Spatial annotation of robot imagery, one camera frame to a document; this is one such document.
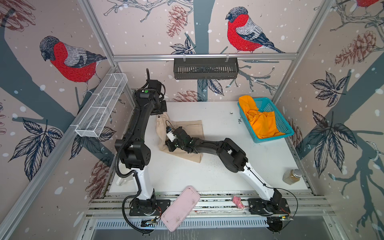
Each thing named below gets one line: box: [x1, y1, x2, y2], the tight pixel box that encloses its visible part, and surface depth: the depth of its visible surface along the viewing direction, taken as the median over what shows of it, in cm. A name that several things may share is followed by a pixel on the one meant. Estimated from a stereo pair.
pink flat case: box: [161, 186, 201, 232], surface depth 73 cm
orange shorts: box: [238, 95, 285, 139], surface depth 102 cm
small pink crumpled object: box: [232, 196, 245, 209], surface depth 74 cm
